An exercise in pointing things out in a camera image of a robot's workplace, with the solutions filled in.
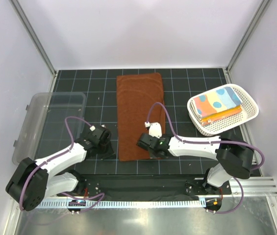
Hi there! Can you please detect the dark brown towel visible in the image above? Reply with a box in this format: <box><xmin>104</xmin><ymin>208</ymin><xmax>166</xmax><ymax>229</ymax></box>
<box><xmin>116</xmin><ymin>72</ymin><xmax>165</xmax><ymax>162</ymax></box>

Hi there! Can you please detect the light blue orange towel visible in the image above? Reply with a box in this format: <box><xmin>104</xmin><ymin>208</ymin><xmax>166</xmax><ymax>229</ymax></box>
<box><xmin>190</xmin><ymin>87</ymin><xmax>242</xmax><ymax>118</ymax></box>

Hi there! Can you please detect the yellow blue patterned towel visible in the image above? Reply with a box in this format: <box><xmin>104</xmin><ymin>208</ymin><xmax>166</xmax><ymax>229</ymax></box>
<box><xmin>199</xmin><ymin>106</ymin><xmax>242</xmax><ymax>123</ymax></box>

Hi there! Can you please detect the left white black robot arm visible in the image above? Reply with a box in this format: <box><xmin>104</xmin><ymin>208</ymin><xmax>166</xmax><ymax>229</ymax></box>
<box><xmin>5</xmin><ymin>125</ymin><xmax>114</xmax><ymax>212</ymax></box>

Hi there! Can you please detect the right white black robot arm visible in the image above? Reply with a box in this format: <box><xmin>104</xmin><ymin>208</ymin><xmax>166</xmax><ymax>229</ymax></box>
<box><xmin>137</xmin><ymin>133</ymin><xmax>254</xmax><ymax>195</ymax></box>

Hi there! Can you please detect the clear plastic bin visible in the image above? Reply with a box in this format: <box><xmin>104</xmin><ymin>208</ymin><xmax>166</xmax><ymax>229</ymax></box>
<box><xmin>12</xmin><ymin>92</ymin><xmax>86</xmax><ymax>165</ymax></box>

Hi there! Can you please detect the black grid mat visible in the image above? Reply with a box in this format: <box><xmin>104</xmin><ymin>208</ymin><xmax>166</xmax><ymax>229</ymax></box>
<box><xmin>42</xmin><ymin>72</ymin><xmax>222</xmax><ymax>176</ymax></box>

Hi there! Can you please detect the white perforated plastic basket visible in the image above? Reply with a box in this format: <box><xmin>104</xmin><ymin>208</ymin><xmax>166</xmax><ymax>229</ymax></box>
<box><xmin>187</xmin><ymin>84</ymin><xmax>259</xmax><ymax>137</ymax></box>

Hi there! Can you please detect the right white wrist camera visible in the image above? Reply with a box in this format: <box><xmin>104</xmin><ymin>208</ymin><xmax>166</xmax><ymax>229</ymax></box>
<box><xmin>144</xmin><ymin>121</ymin><xmax>162</xmax><ymax>138</ymax></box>

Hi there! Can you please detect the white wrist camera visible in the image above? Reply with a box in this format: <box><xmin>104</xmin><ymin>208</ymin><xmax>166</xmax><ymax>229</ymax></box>
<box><xmin>144</xmin><ymin>121</ymin><xmax>162</xmax><ymax>138</ymax></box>
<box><xmin>89</xmin><ymin>125</ymin><xmax>96</xmax><ymax>131</ymax></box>

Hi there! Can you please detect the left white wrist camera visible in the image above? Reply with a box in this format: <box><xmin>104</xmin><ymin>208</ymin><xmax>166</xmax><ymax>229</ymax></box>
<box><xmin>89</xmin><ymin>125</ymin><xmax>96</xmax><ymax>131</ymax></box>

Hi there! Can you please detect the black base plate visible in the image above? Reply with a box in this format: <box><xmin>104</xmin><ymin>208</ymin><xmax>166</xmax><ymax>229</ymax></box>
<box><xmin>69</xmin><ymin>174</ymin><xmax>231</xmax><ymax>201</ymax></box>

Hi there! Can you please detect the slotted cable duct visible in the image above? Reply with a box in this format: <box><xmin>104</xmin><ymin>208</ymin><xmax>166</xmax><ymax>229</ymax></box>
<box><xmin>36</xmin><ymin>198</ymin><xmax>206</xmax><ymax>210</ymax></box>

